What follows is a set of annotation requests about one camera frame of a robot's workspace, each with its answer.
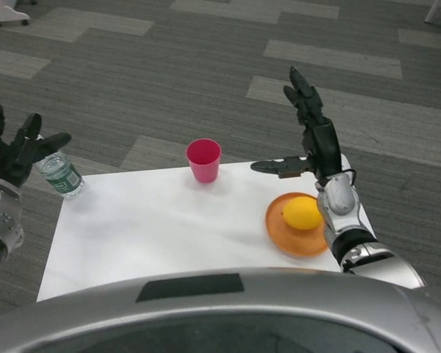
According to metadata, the orange round plate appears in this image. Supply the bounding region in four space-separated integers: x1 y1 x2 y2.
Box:
265 191 330 257

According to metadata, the white furniture leg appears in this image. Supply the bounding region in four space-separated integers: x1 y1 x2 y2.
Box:
423 0 441 24

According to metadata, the clear plastic water bottle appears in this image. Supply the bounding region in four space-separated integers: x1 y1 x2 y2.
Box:
35 134 85 199

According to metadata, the yellow lemon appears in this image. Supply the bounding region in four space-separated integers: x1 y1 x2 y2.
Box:
281 196 323 231

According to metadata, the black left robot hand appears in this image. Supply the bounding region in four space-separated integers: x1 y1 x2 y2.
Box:
0 101 73 189

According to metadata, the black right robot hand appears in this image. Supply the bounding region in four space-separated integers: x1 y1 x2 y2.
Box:
250 65 343 182

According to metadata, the silver robot chest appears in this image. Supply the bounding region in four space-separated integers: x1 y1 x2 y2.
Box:
0 267 441 353

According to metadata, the white wheeled furniture base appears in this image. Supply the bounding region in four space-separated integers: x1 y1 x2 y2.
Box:
0 0 31 28

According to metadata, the pink plastic cup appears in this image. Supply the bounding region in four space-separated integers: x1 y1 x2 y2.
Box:
185 138 222 184

